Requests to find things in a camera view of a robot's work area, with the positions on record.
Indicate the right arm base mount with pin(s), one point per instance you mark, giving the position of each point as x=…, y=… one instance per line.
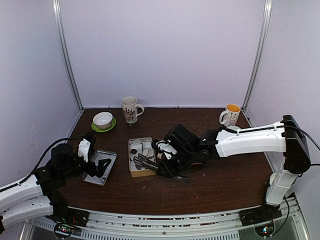
x=255, y=216

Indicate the white cup near arm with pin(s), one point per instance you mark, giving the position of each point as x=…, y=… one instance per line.
x=271, y=179

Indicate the white mug yellow inside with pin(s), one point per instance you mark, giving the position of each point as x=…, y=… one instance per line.
x=230, y=115

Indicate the red lacquer tray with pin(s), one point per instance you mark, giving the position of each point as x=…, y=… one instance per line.
x=197, y=165

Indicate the metal front rail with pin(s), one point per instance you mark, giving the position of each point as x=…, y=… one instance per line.
x=224, y=225

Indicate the green saucer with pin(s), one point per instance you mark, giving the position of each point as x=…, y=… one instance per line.
x=98, y=130

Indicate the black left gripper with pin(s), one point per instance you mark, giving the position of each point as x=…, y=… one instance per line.
x=99, y=169

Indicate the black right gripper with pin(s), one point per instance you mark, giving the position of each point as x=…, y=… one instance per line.
x=169, y=171

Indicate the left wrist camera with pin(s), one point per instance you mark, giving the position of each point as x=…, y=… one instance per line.
x=86, y=147

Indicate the aluminium frame post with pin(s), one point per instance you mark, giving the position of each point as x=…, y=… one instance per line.
x=262, y=41
x=65, y=53

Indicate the metal tongs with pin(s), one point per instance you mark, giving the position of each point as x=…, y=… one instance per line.
x=164, y=168

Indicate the white oval chocolate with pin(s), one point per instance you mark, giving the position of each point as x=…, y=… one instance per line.
x=145, y=152

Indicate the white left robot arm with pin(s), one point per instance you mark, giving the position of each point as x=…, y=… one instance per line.
x=38, y=195

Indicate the dark round chocolate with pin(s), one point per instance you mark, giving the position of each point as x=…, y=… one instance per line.
x=133, y=151

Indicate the floral mug beige inside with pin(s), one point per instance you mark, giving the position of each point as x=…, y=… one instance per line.
x=131, y=109

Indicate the left aluminium frame post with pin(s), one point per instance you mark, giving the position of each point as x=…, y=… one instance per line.
x=65, y=53

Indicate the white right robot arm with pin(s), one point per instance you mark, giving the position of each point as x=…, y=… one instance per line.
x=282, y=137

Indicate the right aluminium frame post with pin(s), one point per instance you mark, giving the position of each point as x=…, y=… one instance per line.
x=262, y=41

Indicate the pale blue bowl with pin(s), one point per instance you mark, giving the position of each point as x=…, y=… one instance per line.
x=233, y=127

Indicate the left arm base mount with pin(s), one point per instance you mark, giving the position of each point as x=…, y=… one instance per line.
x=73, y=217

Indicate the beige tin box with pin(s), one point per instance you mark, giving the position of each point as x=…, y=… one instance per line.
x=140, y=144

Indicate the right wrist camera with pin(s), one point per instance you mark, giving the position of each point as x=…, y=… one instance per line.
x=163, y=147

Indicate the white bowl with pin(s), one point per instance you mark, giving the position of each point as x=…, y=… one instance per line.
x=103, y=120

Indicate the bear print tin lid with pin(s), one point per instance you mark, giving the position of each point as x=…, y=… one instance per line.
x=104, y=161

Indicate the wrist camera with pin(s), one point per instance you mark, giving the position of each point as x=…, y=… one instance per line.
x=163, y=147
x=86, y=147

